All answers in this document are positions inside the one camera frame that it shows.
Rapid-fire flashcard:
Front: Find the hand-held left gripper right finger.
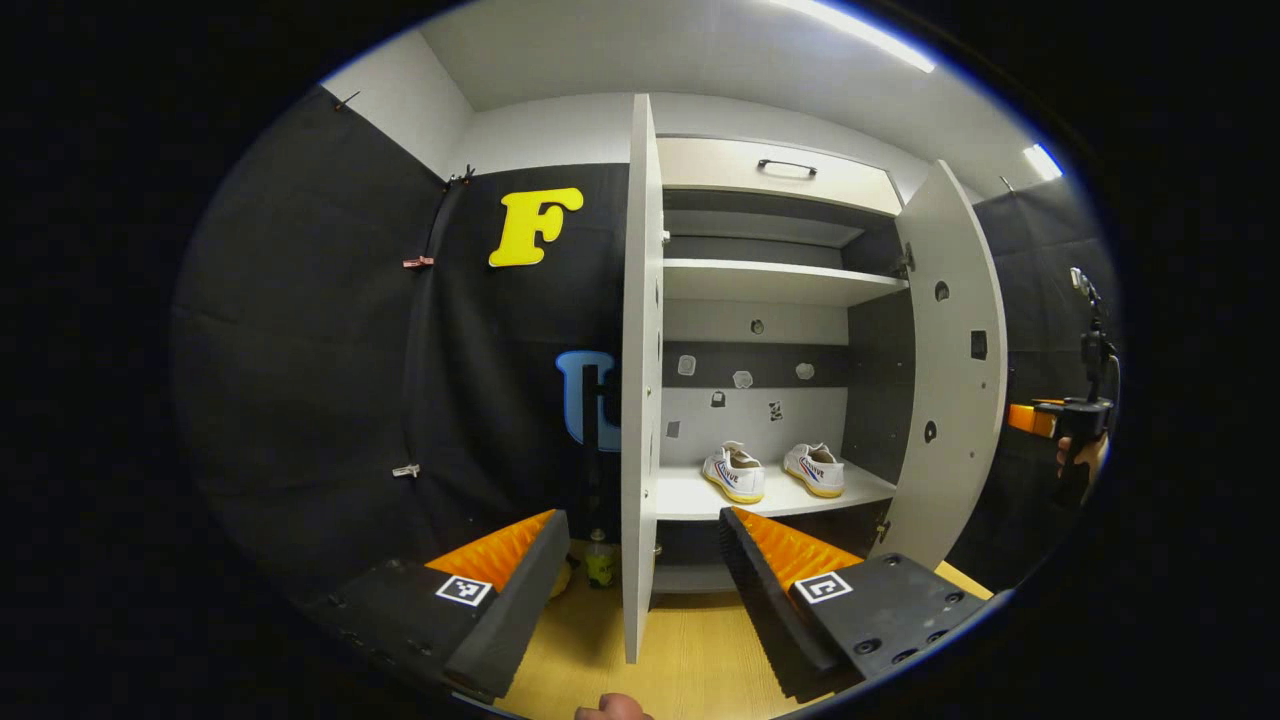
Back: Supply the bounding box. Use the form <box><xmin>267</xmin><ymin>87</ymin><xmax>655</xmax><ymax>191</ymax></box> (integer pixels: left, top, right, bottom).
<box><xmin>718</xmin><ymin>505</ymin><xmax>1001</xmax><ymax>701</ymax></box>

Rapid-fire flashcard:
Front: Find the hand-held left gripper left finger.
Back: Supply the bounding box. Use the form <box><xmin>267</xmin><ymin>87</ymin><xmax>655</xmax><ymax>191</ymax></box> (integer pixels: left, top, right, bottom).
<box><xmin>305</xmin><ymin>508</ymin><xmax>571</xmax><ymax>701</ymax></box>

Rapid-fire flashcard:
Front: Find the white cabinet door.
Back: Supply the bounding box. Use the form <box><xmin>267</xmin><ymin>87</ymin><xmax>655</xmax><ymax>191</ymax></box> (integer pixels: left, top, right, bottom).
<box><xmin>620</xmin><ymin>93</ymin><xmax>666</xmax><ymax>666</ymax></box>
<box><xmin>868</xmin><ymin>160</ymin><xmax>1009</xmax><ymax>571</ymax></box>

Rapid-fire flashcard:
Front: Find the white shoe cabinet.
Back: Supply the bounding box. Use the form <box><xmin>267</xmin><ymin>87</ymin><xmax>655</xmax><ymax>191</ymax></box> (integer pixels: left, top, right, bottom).
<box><xmin>620</xmin><ymin>93</ymin><xmax>1009</xmax><ymax>666</ymax></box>

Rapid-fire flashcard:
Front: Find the white shoe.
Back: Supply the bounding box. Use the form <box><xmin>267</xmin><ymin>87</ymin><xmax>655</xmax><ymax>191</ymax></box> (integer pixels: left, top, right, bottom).
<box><xmin>700</xmin><ymin>440</ymin><xmax>767</xmax><ymax>505</ymax></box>
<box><xmin>782</xmin><ymin>442</ymin><xmax>847</xmax><ymax>499</ymax></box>

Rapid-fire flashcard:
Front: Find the white cabinet drawer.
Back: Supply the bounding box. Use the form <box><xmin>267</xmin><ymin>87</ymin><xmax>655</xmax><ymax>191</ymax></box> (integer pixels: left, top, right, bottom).
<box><xmin>657</xmin><ymin>137</ymin><xmax>906</xmax><ymax>216</ymax></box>

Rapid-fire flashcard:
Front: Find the green bottle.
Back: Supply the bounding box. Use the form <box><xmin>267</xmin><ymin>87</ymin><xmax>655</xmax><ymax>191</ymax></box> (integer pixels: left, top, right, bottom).
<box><xmin>585</xmin><ymin>528</ymin><xmax>617</xmax><ymax>591</ymax></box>

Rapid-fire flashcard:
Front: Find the long ceiling light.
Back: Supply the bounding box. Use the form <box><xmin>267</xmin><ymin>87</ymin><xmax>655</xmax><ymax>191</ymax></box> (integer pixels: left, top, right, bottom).
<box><xmin>770</xmin><ymin>0</ymin><xmax>936</xmax><ymax>73</ymax></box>

